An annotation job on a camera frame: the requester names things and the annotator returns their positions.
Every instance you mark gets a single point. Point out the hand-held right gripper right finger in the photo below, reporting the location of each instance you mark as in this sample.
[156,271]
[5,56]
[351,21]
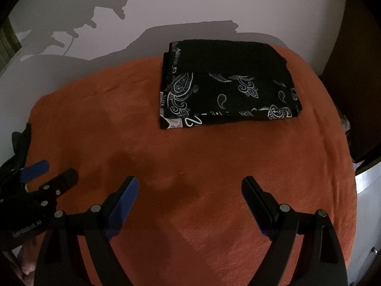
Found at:
[260,220]

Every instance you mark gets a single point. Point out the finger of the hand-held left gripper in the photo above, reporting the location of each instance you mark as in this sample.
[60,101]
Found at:
[35,168]
[64,180]

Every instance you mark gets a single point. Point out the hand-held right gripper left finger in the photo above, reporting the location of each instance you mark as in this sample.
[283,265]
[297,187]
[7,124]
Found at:
[125,205]

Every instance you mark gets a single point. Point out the black paisley print cloth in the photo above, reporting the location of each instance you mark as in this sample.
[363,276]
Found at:
[232,65]

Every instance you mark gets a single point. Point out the person's left hand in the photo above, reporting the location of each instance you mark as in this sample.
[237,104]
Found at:
[26,259]

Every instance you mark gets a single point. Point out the orange blanket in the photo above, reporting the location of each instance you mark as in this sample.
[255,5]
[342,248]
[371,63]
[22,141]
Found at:
[208,169]

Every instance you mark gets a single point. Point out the folded black garment white print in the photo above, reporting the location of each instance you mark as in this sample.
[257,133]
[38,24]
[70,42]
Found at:
[178,124]

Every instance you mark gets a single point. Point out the brown wooden wardrobe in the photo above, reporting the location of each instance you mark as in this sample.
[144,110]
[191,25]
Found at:
[351,80]

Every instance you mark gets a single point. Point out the window frame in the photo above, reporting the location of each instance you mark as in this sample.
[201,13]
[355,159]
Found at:
[7,44]

